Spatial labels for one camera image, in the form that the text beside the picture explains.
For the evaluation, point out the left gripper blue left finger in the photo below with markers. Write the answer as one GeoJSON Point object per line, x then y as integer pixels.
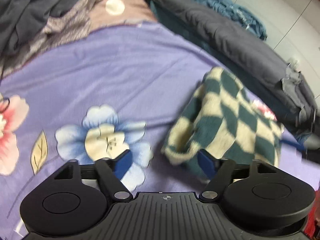
{"type": "Point", "coordinates": [122, 163]}

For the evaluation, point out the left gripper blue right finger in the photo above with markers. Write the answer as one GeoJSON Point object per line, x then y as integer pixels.
{"type": "Point", "coordinates": [207, 163]}

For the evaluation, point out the green cream checkered knit sweater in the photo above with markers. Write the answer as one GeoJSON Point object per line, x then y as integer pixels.
{"type": "Point", "coordinates": [222, 120]}

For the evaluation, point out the purple floral bed sheet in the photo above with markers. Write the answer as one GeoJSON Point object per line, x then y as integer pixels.
{"type": "Point", "coordinates": [68, 113]}

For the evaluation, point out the mauve patterned garment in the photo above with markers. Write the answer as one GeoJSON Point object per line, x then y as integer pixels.
{"type": "Point", "coordinates": [72, 26]}

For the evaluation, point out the pink brown pillow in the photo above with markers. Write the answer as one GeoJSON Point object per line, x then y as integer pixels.
{"type": "Point", "coordinates": [107, 13]}

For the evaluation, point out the dark grey garment pile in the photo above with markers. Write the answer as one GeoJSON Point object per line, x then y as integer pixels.
{"type": "Point", "coordinates": [22, 20]}

